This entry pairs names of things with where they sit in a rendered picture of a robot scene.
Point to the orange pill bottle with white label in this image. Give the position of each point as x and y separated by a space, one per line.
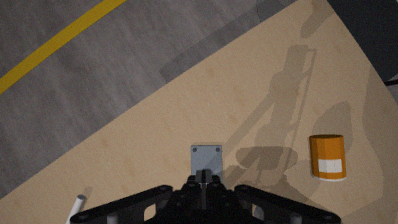
327 157

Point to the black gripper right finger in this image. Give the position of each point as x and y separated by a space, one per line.
277 209

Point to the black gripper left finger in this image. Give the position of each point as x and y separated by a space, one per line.
130 210

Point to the white toilet paper roll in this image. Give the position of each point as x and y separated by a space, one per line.
258 213

